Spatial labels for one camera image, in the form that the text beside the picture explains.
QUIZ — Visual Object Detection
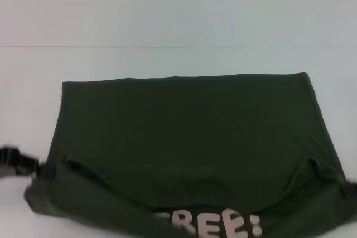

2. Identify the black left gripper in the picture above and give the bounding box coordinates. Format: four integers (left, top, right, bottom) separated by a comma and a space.
0, 145, 58, 181

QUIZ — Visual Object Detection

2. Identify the dark green shirt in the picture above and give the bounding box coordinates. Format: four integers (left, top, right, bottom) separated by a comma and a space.
23, 72, 357, 238

